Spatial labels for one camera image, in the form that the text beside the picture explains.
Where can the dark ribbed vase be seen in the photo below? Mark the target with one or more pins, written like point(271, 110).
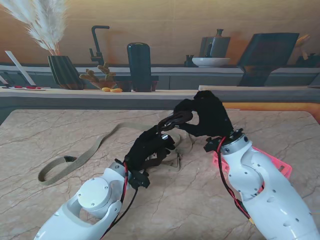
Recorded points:
point(65, 72)

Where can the dark brown woven belt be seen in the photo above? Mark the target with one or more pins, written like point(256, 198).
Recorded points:
point(180, 117)

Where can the small black figurine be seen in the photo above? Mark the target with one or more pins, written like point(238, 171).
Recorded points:
point(188, 61)

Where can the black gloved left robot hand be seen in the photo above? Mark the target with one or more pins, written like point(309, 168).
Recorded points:
point(147, 150)

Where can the plate with red food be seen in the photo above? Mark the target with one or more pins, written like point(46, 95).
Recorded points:
point(27, 87)

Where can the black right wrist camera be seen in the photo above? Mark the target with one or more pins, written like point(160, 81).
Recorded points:
point(212, 144)

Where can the grey lidded pot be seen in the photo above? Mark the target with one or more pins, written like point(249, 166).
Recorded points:
point(217, 46)

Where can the white pampas grass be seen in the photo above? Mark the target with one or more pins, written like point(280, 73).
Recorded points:
point(42, 22)

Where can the yellow lemons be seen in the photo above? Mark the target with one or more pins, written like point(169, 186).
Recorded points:
point(112, 89)

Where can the green cactus plant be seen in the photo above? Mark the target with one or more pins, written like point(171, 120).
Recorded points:
point(100, 75)

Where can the pink plastic storage basket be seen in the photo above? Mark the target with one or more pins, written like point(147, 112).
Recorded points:
point(280, 165)

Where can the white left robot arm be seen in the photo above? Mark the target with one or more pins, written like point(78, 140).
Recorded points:
point(92, 192)

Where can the white speckled bowl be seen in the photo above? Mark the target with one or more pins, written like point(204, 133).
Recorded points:
point(210, 62)

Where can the dark angular stand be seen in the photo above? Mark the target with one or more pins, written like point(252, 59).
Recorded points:
point(267, 57)

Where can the beige woven belt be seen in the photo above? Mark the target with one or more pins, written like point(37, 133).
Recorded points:
point(95, 146)

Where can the black kitchen faucet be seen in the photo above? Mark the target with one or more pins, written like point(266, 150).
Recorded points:
point(96, 45)

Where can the white leaning board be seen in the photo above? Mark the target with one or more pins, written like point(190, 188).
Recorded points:
point(20, 67)

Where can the tall black appliance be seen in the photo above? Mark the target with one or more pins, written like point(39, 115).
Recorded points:
point(139, 65)

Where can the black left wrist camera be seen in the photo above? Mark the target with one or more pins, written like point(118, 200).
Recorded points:
point(140, 180)

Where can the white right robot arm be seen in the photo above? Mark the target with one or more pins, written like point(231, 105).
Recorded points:
point(250, 170)

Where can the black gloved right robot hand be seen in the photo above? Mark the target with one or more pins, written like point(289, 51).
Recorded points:
point(212, 115)

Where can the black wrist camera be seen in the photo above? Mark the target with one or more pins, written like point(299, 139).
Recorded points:
point(140, 180)
point(212, 144)

